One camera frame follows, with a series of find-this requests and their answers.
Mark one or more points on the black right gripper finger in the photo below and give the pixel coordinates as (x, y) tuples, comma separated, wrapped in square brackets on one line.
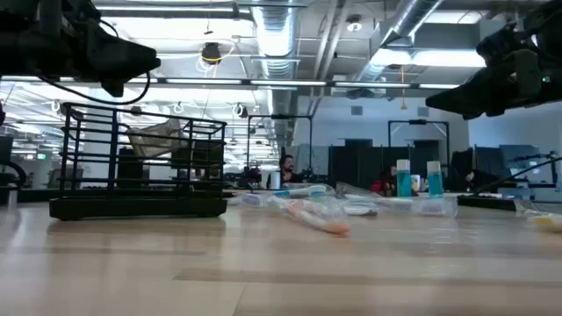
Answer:
[(478, 94)]

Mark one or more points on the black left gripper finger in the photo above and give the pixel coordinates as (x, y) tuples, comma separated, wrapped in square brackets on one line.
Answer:
[(127, 59)]

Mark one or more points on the teal mouthwash bottle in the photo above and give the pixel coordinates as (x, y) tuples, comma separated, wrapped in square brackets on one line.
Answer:
[(434, 184), (404, 184)]

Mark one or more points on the blue toothbrush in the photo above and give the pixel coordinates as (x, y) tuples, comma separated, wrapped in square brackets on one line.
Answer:
[(432, 208), (303, 191)]

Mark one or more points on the clear plastic packaging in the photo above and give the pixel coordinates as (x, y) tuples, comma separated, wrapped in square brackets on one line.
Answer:
[(386, 204)]

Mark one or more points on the green toothbrush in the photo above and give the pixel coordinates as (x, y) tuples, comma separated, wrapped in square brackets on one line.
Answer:
[(254, 199)]

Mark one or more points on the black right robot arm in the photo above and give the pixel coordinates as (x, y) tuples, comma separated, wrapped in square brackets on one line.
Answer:
[(549, 17)]

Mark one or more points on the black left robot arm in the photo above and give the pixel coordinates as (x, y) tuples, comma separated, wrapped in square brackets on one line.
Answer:
[(11, 35)]

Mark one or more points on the background computer monitor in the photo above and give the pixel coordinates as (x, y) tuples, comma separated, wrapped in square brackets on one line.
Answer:
[(518, 155)]

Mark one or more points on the person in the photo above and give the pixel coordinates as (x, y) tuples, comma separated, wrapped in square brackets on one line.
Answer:
[(287, 173), (384, 184)]

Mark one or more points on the black partition panels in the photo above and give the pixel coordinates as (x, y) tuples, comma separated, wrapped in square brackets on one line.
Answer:
[(360, 167)]

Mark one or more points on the long ceiling light strip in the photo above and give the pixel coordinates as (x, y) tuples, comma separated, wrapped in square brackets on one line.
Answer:
[(285, 82)]

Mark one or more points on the white cylinder container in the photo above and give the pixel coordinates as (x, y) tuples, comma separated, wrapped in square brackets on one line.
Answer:
[(275, 181)]

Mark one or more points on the black background rig frame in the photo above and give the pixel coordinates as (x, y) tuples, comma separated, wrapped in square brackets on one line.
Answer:
[(417, 121), (281, 117)]

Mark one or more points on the black hanging ceiling camera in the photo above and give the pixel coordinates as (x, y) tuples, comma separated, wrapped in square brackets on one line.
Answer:
[(211, 52)]

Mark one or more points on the silver ceiling duct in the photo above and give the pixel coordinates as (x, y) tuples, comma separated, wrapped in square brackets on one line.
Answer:
[(276, 35), (408, 17)]

